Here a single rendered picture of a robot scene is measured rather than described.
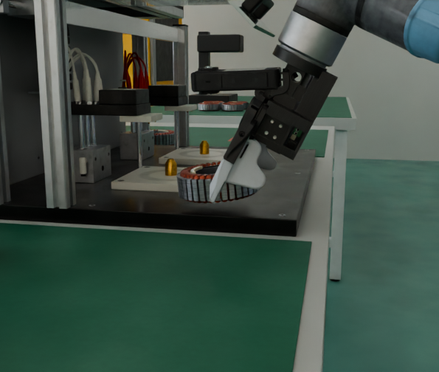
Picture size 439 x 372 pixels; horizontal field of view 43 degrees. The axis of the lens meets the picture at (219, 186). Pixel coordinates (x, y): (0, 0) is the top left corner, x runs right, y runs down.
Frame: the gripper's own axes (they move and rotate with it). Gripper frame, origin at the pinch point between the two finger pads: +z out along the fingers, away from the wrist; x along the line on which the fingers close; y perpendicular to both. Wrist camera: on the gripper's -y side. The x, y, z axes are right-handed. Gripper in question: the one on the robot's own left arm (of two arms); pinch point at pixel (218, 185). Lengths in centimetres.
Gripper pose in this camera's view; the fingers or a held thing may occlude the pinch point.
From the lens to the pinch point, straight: 76.2
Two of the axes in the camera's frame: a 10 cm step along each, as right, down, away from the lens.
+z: -4.3, 8.5, 3.1
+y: 8.8, 4.7, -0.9
